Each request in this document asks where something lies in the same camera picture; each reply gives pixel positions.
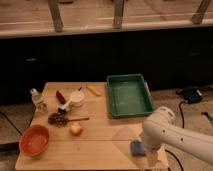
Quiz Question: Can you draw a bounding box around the blue sponge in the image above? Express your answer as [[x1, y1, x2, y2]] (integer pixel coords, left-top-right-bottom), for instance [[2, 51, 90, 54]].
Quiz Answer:
[[130, 140, 146, 156]]

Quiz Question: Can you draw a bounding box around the green plastic tray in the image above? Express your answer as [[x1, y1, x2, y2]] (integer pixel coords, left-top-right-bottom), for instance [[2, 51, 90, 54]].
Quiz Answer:
[[107, 74, 154, 118]]

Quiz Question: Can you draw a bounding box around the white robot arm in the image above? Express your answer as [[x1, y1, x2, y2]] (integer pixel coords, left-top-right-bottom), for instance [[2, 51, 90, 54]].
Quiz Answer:
[[140, 106, 213, 165]]

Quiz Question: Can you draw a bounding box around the blue black power box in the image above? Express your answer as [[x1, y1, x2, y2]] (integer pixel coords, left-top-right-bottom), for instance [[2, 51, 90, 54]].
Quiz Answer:
[[177, 87, 203, 104]]

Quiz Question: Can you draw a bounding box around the small yellow apple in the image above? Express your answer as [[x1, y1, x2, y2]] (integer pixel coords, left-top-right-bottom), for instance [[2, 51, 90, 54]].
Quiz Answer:
[[70, 123, 83, 136]]

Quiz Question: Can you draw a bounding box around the yellow banana toy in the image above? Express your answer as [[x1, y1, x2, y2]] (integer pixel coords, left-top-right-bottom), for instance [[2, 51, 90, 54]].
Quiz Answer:
[[86, 85, 101, 96]]

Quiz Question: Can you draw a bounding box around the white cup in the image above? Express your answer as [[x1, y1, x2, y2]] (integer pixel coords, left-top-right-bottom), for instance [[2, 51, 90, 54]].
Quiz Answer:
[[69, 91, 85, 107]]

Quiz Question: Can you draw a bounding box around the wooden spoon with brown bits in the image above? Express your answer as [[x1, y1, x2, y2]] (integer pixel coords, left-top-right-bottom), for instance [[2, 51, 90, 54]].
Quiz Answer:
[[47, 112, 91, 128]]

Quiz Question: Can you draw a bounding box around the red sausage toy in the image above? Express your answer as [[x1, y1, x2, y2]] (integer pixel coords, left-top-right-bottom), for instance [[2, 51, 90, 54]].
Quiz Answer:
[[56, 90, 66, 104]]

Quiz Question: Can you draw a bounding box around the orange bowl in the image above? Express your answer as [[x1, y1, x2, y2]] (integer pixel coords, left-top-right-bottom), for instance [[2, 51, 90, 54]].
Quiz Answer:
[[19, 125, 50, 157]]

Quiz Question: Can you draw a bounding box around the clear spray bottle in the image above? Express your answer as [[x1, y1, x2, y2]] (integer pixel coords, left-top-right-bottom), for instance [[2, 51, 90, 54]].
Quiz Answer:
[[30, 88, 48, 113]]

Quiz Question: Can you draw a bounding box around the wooden table leg right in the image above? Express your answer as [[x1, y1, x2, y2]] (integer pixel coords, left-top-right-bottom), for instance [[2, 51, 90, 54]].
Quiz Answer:
[[191, 0, 212, 24]]

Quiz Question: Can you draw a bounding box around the wooden table leg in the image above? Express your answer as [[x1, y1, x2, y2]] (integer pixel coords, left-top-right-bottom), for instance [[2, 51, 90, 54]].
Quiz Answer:
[[47, 0, 63, 32], [113, 0, 124, 29], [191, 0, 212, 24]]

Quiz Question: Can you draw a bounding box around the wooden table leg middle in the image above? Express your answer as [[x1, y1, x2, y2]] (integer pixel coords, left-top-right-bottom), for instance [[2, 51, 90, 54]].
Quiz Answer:
[[113, 0, 124, 29]]

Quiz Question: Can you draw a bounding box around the wooden table leg left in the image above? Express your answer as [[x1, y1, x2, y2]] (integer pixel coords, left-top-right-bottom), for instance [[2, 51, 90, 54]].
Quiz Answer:
[[47, 0, 63, 32]]

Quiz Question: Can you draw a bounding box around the black cable on floor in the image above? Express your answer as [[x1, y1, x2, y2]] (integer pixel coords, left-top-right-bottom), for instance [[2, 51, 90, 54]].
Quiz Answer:
[[164, 100, 188, 171]]

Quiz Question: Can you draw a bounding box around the white handled brush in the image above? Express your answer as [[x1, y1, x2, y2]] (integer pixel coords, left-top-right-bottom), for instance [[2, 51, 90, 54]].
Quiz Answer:
[[58, 97, 75, 114]]

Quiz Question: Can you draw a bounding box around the black cable at left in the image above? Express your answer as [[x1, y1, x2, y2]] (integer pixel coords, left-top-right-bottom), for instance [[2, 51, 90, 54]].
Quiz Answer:
[[0, 111, 24, 137]]

